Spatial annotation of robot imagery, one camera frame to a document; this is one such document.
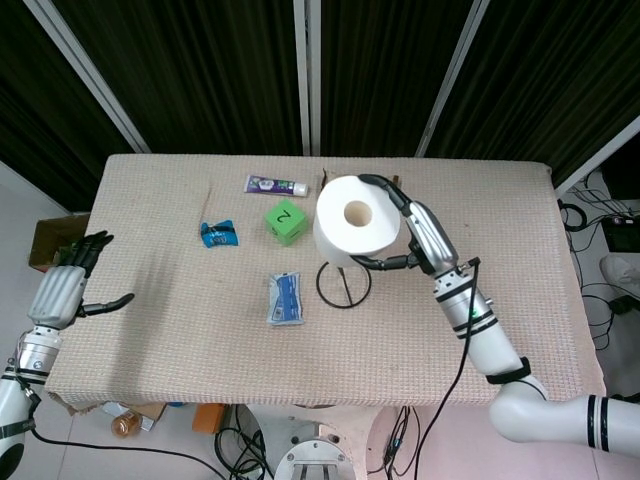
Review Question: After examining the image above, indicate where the brown snack bar wrapper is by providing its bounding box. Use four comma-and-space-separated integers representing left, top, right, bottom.
319, 168, 401, 194

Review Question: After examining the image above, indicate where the beige woven table cloth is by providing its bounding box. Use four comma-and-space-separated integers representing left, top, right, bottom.
43, 153, 609, 416

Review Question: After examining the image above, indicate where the orange box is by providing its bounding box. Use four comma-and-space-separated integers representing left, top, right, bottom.
192, 403, 227, 435

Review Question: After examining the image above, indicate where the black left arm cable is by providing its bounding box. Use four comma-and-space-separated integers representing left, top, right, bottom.
4, 357, 236, 480

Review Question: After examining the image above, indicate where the white sneaker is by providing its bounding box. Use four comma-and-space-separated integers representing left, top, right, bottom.
599, 253, 640, 296

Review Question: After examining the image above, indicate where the blue white tissue pack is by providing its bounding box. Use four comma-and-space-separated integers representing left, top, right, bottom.
264, 271, 306, 328

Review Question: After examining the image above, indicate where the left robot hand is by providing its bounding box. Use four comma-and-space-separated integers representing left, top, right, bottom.
27, 230, 136, 331

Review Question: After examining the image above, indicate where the black floor cable bundle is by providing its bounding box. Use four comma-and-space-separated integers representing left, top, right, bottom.
214, 404, 275, 480

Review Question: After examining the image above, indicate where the purple white toothpaste tube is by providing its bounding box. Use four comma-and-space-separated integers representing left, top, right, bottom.
243, 173, 310, 198

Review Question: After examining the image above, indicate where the white toilet paper roll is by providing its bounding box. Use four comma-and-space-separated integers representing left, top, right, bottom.
312, 174, 402, 270

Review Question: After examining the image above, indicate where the black wire roll holder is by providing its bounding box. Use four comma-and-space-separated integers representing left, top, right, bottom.
315, 260, 374, 309

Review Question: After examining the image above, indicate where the orange drink bottle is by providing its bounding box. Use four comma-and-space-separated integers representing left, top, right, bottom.
110, 408, 142, 440

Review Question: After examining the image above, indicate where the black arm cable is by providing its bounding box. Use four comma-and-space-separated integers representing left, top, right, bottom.
418, 256, 482, 480
4, 357, 236, 480

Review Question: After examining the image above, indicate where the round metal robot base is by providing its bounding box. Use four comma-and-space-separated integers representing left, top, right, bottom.
272, 418, 357, 480

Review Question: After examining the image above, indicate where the black device with cables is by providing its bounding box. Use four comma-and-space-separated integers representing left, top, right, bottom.
599, 215, 640, 254

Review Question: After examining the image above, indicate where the white partition frame post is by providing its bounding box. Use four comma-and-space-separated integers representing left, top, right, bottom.
30, 0, 151, 155
292, 0, 322, 156
415, 0, 491, 158
553, 115, 640, 197

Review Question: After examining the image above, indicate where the blue crumpled snack packet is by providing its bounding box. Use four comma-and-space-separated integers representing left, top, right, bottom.
199, 218, 241, 249

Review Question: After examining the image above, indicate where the green number cube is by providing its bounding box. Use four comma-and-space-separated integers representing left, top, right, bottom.
263, 198, 308, 247

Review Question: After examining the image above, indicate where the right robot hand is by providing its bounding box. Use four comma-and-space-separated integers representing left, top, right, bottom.
349, 173, 460, 275

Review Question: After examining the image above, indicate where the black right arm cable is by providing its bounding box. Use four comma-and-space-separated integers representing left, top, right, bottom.
418, 256, 482, 480

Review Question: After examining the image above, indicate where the brown cardboard box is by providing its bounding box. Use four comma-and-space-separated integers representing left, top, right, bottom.
27, 212, 92, 274

